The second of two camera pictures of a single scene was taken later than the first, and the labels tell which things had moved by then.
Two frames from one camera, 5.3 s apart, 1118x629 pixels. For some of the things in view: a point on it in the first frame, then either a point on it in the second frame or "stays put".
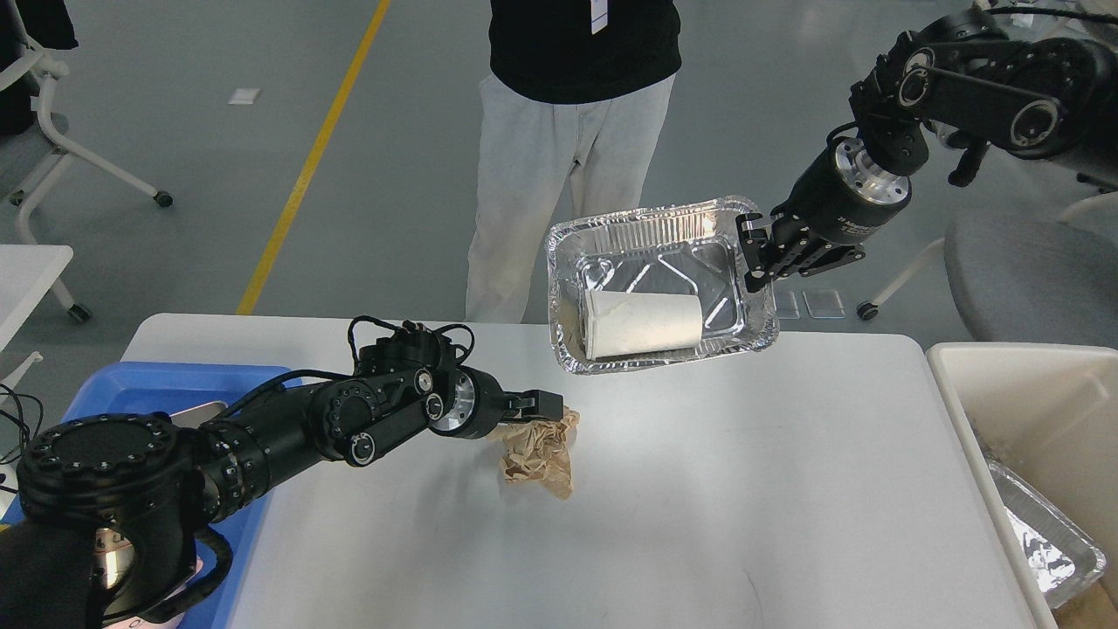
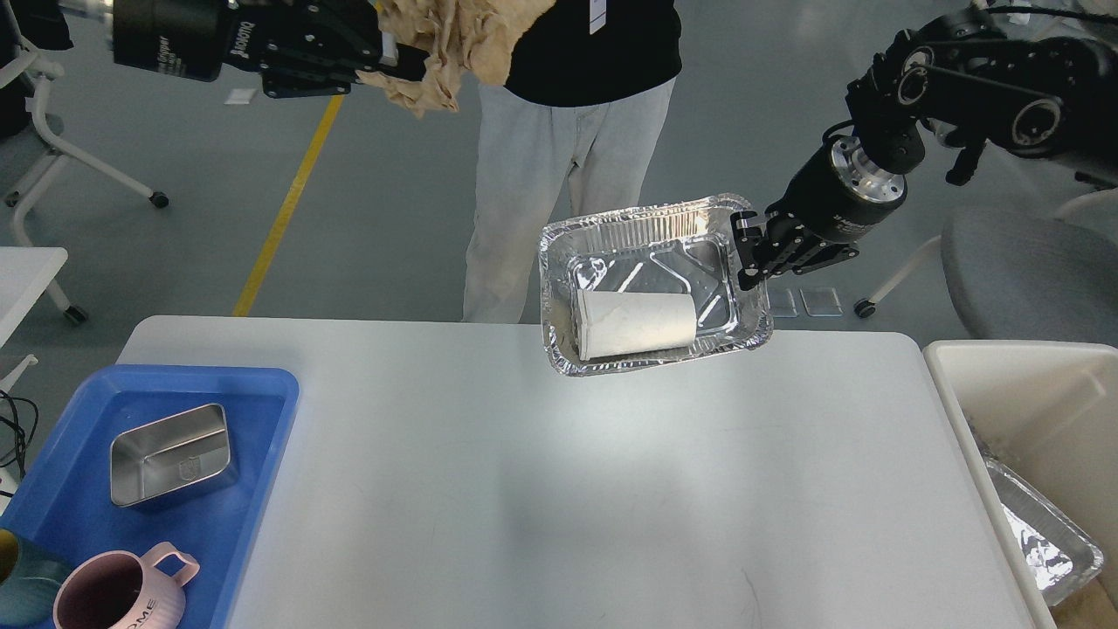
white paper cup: x=624 y=322 stays put
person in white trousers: x=577 y=87 stays put
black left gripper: x=480 y=405 to x=303 y=47
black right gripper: x=839 y=198 stays put
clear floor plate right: x=824 y=304 stays put
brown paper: x=538 y=452 to x=474 y=37
